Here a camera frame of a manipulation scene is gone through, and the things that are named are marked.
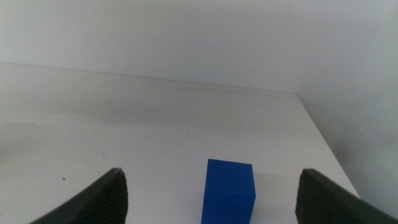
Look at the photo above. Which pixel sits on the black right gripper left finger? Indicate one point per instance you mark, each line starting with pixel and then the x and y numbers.
pixel 102 202

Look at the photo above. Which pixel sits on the blue cube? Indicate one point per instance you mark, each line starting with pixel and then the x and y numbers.
pixel 228 193

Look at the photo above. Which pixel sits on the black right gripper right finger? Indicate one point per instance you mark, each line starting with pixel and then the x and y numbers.
pixel 323 205

